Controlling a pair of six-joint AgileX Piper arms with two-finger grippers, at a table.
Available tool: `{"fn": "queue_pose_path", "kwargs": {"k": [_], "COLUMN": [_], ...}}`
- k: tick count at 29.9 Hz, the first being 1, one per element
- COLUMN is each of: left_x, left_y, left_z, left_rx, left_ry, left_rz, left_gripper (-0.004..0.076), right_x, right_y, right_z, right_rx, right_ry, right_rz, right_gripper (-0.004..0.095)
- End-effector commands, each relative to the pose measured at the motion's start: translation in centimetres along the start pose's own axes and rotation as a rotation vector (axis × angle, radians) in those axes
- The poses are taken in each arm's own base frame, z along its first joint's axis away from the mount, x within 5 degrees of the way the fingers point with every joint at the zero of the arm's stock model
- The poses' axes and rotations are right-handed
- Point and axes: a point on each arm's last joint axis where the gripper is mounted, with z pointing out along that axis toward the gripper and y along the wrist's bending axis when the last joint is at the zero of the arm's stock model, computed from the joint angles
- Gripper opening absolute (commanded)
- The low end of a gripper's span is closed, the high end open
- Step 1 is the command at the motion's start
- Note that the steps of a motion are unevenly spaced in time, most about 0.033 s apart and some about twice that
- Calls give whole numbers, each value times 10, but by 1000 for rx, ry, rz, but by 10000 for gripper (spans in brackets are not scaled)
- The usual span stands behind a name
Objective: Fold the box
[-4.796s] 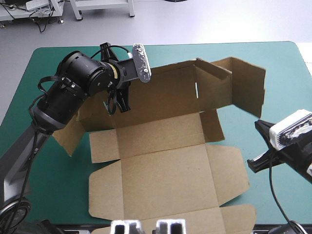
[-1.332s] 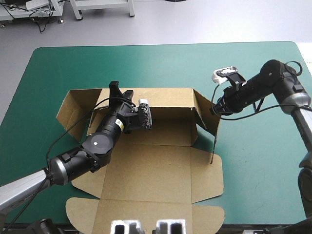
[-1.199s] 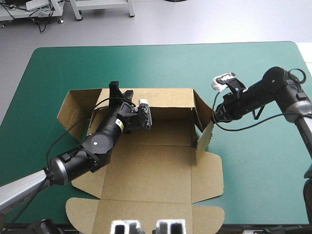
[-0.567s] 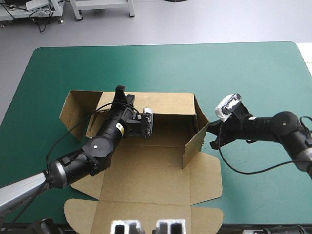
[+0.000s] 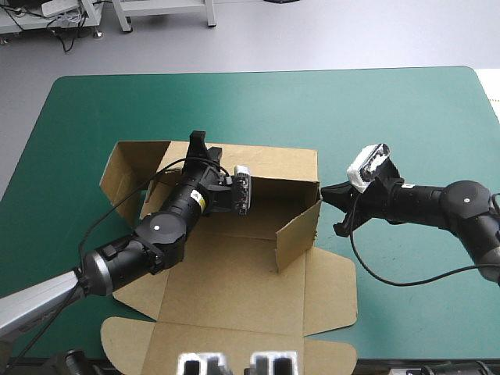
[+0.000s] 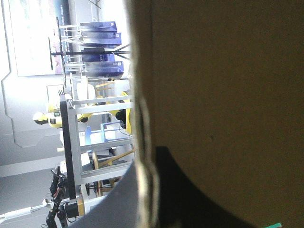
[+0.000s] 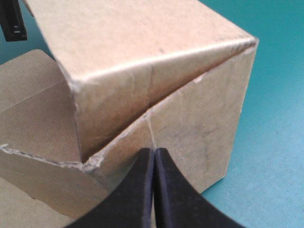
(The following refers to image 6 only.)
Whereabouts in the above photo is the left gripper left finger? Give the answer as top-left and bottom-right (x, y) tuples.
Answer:
(68, 163), (141, 228)

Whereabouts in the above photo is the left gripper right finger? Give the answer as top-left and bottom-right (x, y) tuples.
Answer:
(154, 146), (258, 228)

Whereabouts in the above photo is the brown cardboard box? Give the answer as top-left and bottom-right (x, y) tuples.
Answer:
(127, 0), (304, 228)

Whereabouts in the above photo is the blue flat box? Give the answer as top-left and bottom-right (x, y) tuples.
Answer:
(80, 32), (123, 48)
(84, 61), (125, 78)
(81, 53), (116, 63)
(79, 21), (118, 33)

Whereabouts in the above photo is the wooden chair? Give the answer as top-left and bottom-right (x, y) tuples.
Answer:
(92, 149), (135, 197)

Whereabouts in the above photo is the light blue plastic crate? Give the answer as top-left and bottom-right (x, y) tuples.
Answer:
(85, 122), (130, 146)

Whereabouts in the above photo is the yellow robot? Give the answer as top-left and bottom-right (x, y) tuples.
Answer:
(33, 91), (133, 134)

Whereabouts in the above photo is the black pole stand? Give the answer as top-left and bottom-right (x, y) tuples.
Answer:
(48, 16), (132, 72)

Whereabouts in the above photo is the black mechanical arm with cables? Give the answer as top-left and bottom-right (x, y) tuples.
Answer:
(42, 165), (79, 228)

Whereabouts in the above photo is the grey frame table, black top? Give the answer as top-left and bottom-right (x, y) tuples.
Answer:
(59, 95), (135, 200)

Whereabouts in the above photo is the wall display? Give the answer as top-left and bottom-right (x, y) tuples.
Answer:
(8, 0), (72, 77)

